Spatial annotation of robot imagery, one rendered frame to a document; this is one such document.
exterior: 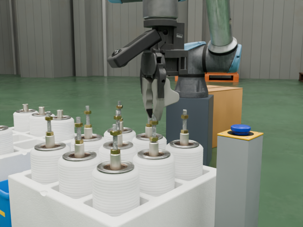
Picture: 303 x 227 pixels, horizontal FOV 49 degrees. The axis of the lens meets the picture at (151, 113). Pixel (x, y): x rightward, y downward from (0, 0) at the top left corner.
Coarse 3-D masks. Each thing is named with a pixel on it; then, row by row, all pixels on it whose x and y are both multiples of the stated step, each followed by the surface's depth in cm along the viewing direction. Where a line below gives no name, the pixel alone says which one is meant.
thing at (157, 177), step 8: (136, 160) 73; (144, 160) 72; (152, 160) 72; (160, 160) 72; (168, 160) 72; (144, 168) 72; (152, 168) 71; (160, 168) 71; (168, 168) 72; (144, 176) 72; (152, 176) 71; (160, 176) 72; (168, 176) 72; (144, 184) 72; (152, 184) 72; (160, 184) 72; (168, 184) 73; (144, 192) 72; (152, 192) 72; (160, 192) 72
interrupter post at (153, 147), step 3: (150, 141) 75; (156, 141) 75; (150, 144) 74; (153, 144) 74; (156, 144) 74; (150, 147) 74; (153, 147) 74; (156, 147) 74; (150, 150) 74; (153, 150) 74; (156, 150) 74; (150, 153) 75; (153, 153) 74; (156, 153) 74
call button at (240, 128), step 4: (236, 124) 70; (240, 124) 70; (232, 128) 68; (236, 128) 67; (240, 128) 67; (244, 128) 67; (248, 128) 67; (236, 132) 68; (240, 132) 67; (244, 132) 67
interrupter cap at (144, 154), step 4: (140, 152) 76; (144, 152) 76; (148, 152) 77; (160, 152) 77; (164, 152) 76; (168, 152) 76; (140, 156) 73; (144, 156) 73; (148, 156) 73; (152, 156) 74; (156, 156) 73; (160, 156) 73; (164, 156) 73; (168, 156) 73
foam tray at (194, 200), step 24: (24, 192) 77; (48, 192) 72; (168, 192) 72; (192, 192) 75; (24, 216) 79; (48, 216) 72; (72, 216) 65; (96, 216) 61; (120, 216) 61; (144, 216) 63; (168, 216) 69; (192, 216) 76
